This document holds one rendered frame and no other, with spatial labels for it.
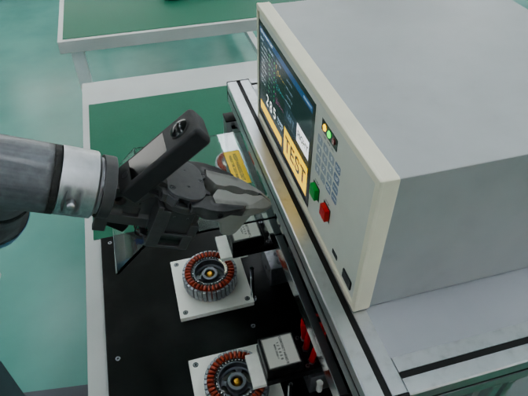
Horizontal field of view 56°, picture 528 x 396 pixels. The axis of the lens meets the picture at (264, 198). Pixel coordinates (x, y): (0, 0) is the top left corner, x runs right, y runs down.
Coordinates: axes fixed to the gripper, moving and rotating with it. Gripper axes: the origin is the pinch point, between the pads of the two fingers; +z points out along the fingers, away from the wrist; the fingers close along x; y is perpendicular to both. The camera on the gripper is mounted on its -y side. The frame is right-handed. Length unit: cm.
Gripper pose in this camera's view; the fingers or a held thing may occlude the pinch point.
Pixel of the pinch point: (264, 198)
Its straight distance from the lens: 63.1
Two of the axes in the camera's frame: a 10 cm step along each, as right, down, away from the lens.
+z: 8.7, 1.5, 4.7
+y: -4.1, 7.4, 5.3
